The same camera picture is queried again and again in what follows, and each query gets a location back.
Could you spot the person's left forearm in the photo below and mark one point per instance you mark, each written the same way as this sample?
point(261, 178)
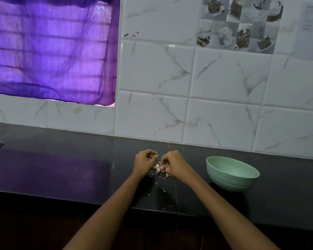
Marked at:
point(108, 214)

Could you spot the garlic peel scraps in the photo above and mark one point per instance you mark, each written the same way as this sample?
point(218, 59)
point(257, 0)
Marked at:
point(161, 179)

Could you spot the person's right forearm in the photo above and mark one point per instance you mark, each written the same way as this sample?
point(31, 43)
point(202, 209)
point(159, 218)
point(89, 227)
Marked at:
point(224, 213)

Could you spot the person's left hand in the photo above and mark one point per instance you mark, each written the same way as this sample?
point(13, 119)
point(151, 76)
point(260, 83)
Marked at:
point(143, 164)

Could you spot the person's left fingers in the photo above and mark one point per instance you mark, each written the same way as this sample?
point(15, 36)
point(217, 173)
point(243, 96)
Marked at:
point(152, 156)

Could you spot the person's right hand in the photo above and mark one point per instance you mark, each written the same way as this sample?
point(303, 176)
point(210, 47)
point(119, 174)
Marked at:
point(175, 164)

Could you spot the pale green bowl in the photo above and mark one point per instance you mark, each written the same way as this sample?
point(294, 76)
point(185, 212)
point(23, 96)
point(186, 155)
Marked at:
point(230, 174)

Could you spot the white garlic clove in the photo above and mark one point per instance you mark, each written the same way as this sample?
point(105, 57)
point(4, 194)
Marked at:
point(156, 167)

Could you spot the person's right fingers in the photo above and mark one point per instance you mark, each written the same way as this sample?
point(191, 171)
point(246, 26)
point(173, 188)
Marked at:
point(165, 164)

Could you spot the purple sheer curtain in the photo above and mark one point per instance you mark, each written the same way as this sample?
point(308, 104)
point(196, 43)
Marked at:
point(52, 49)

